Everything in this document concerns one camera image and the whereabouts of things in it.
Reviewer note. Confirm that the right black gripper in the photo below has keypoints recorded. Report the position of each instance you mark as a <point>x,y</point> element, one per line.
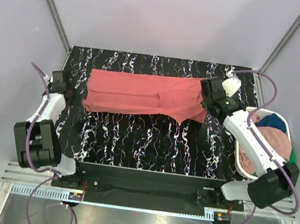
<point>203,103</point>

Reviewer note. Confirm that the red t-shirt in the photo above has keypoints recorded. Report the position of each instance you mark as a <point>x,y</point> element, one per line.
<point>126,93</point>

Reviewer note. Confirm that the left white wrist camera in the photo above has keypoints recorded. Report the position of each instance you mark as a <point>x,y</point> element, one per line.
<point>49,80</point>

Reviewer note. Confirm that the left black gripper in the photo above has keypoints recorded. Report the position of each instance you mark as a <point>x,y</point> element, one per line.
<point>77,99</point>

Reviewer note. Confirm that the white laundry basket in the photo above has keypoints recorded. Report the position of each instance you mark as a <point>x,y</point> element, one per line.
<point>239,169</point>

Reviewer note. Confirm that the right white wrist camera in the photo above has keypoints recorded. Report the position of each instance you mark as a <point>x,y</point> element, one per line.
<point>232,84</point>

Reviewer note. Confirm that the aluminium corner post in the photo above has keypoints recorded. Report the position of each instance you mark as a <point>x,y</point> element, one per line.
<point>58,25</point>
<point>281,44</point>

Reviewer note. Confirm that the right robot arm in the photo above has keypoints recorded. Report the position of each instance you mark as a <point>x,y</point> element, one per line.
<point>276,178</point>

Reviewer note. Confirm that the blue t-shirt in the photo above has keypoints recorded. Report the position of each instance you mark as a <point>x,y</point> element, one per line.
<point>273,121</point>

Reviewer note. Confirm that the right aluminium corner post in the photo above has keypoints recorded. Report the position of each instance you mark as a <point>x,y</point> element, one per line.
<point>281,44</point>

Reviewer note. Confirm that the pink printed t-shirt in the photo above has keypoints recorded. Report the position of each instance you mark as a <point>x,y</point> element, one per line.
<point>276,138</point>

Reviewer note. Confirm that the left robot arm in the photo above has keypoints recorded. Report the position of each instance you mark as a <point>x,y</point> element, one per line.
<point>37,143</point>

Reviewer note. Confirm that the left aluminium corner post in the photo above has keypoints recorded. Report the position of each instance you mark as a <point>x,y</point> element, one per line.
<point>58,25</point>

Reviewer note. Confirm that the aluminium frame rail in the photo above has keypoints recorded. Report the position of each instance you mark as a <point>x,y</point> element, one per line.
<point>99,191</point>

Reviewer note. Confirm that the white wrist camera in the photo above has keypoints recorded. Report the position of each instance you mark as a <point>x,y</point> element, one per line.
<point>49,80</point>
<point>232,84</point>

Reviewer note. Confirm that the green t-shirt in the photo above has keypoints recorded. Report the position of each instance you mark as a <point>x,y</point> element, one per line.
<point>293,158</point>

